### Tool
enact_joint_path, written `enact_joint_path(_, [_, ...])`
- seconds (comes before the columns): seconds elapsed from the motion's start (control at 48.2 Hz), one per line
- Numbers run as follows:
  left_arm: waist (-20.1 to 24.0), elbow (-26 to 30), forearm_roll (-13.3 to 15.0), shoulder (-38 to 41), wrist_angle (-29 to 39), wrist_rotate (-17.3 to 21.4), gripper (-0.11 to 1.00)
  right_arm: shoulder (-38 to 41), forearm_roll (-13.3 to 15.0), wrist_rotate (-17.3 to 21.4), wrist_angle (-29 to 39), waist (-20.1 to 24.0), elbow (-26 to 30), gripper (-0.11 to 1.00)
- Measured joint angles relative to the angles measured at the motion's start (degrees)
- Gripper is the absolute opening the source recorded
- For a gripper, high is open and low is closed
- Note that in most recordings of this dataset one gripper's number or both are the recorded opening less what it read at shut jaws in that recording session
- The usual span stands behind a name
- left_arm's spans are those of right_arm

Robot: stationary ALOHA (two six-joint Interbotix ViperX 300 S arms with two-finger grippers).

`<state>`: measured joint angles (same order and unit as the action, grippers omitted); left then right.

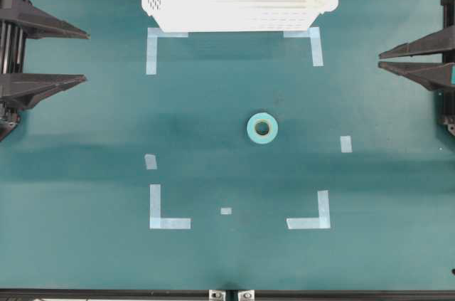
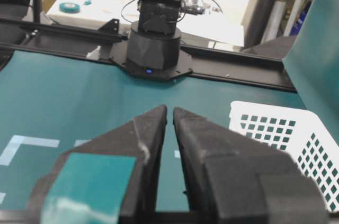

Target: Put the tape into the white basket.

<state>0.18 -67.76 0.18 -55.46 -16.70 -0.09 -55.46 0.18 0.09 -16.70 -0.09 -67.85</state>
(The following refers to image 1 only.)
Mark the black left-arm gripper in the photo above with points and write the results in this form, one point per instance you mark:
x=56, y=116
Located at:
x=25, y=90

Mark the light green tape roll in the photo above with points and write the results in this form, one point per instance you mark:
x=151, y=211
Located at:
x=262, y=128

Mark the small blue tape strip right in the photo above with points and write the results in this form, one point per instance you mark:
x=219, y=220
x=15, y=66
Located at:
x=346, y=144

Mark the small blue tape strip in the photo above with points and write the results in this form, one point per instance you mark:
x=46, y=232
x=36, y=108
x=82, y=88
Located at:
x=150, y=161
x=346, y=144

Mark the blue tape corner top left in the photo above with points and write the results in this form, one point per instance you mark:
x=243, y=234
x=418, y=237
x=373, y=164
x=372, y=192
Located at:
x=153, y=35

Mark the blue tape corner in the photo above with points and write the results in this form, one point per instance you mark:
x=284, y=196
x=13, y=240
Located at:
x=156, y=219
x=153, y=35
x=321, y=222
x=313, y=34

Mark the blue tape corner top right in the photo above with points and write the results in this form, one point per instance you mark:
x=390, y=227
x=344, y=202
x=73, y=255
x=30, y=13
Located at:
x=313, y=34

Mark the small blue tape strip left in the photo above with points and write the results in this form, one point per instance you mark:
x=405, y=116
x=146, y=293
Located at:
x=150, y=161

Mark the blue tape corner bottom right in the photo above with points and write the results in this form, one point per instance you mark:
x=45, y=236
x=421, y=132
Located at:
x=321, y=222

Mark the blue tape corner bottom left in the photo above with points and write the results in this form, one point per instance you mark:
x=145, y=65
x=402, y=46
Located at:
x=156, y=219

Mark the metal bracket left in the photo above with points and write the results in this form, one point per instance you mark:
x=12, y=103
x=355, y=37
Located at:
x=217, y=295

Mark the metal bracket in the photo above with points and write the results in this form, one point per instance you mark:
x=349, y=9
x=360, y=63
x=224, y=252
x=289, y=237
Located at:
x=217, y=295
x=246, y=295

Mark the metal bracket right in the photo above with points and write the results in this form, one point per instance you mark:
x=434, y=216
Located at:
x=246, y=295

